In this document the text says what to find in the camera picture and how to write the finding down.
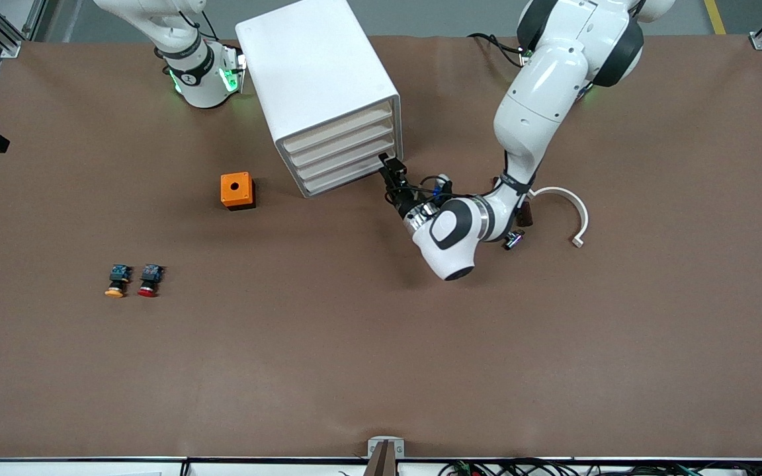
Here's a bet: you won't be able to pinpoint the lowest white cabinet drawer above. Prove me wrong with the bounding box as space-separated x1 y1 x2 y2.
298 151 400 197

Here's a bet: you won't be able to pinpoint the yellow push button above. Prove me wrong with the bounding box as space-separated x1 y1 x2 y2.
104 264 133 299

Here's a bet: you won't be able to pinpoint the red push button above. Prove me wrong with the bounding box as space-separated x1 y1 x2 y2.
137 264 165 298

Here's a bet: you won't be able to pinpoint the brown table cover mat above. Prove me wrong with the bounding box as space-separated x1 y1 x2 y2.
0 33 762 460

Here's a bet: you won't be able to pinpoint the black left camera cable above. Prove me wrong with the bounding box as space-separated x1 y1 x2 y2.
386 175 453 207

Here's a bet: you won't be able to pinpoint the orange button enclosure box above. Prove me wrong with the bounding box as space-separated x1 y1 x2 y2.
220 172 257 211

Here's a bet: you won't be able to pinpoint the black arm base cable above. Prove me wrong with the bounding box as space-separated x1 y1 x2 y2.
468 33 525 67

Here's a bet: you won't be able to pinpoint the white half-ring pipe clamp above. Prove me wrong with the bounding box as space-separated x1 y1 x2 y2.
528 186 589 249

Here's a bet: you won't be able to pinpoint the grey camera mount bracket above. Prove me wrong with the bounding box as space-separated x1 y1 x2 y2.
368 436 405 476

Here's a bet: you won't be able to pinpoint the tangled black cables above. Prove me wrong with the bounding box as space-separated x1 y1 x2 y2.
441 458 762 476

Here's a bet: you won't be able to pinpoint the white table edge rail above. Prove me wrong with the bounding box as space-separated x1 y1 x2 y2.
0 457 762 476

